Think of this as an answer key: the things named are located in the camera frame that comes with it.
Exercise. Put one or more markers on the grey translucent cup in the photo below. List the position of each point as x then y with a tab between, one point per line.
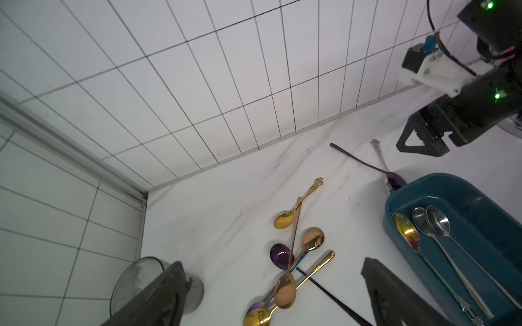
141	273

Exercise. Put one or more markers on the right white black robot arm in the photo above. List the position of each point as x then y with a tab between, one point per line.
497	25

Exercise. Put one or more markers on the teal plastic storage box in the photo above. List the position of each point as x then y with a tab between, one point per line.
484	242

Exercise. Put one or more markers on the copper iridescent spoon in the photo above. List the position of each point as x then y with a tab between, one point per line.
312	240

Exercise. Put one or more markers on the small gold ornate spoon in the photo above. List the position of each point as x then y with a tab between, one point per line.
286	218

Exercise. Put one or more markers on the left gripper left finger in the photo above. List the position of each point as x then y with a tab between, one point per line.
160	303

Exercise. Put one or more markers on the silver plain spoon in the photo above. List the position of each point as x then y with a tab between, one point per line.
420	219

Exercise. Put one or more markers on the rainbow gold spoon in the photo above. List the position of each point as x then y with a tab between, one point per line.
409	232

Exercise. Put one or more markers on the chrome glass holder stand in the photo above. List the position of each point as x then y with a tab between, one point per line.
512	125

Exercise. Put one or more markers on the silver ornate-handle spoon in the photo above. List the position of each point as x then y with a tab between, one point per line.
377	146

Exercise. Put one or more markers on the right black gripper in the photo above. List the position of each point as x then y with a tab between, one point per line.
481	105

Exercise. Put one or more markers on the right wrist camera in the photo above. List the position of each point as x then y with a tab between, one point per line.
429	63

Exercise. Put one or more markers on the dark purple long spoon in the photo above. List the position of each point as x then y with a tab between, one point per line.
396	181

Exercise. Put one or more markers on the rose gold spoon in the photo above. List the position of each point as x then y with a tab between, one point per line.
291	265

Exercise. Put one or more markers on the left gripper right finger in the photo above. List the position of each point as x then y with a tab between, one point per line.
393	302

